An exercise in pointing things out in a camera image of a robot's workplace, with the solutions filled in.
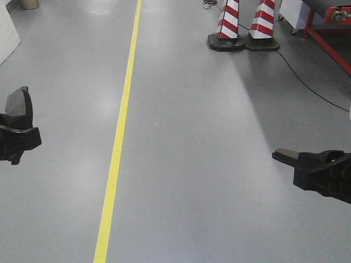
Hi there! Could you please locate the red conveyor frame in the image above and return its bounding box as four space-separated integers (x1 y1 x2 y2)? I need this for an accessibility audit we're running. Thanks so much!
304 7 350 75

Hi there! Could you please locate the gold trash bin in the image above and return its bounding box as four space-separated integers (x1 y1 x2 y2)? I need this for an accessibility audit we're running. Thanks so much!
19 0 40 10

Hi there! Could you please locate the black rubber barrier base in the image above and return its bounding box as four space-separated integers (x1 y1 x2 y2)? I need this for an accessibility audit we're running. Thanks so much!
207 0 246 52

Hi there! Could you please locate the black conveyor belt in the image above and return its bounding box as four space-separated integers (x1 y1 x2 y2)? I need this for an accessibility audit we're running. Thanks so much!
303 0 350 18

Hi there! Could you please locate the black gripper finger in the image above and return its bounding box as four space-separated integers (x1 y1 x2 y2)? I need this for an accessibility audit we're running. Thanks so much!
297 150 350 171
293 162 350 203
1 113 42 165

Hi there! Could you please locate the black floor cable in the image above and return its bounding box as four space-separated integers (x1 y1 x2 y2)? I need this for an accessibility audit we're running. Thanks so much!
237 23 351 113

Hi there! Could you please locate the grey brake pad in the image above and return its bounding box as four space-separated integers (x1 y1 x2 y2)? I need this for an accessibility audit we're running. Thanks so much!
5 86 33 130
272 148 299 167

